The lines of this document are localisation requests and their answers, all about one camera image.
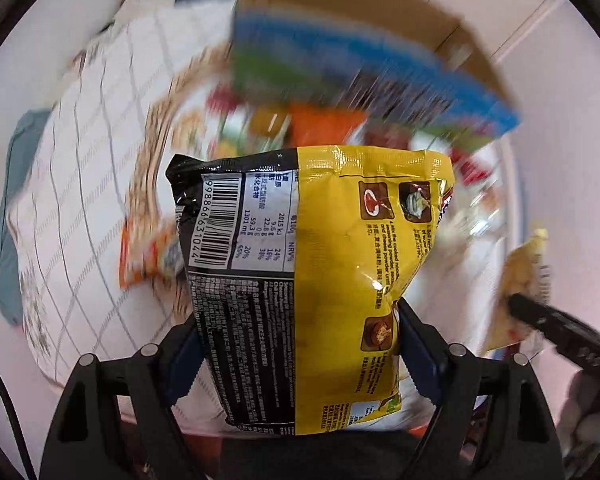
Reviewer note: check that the yellow black noodle packet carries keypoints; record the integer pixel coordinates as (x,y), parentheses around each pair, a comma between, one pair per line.
(296,261)

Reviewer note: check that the yellow panda snack packet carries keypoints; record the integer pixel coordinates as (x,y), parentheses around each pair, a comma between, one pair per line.
(524,272)

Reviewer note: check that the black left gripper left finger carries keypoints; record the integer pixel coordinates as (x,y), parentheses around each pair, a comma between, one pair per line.
(86,441)

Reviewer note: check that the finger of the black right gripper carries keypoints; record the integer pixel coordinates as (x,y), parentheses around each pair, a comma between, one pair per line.
(573,339)

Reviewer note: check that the orange panda snack packet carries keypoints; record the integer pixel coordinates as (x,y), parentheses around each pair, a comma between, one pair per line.
(148,250)

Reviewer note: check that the cardboard box with blue print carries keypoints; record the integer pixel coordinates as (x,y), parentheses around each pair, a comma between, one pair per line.
(401,61)

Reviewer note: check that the white quilted bed cover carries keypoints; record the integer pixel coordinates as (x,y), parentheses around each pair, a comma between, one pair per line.
(164,87)

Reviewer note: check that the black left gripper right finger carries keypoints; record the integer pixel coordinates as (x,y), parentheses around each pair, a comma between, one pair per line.
(490,421)

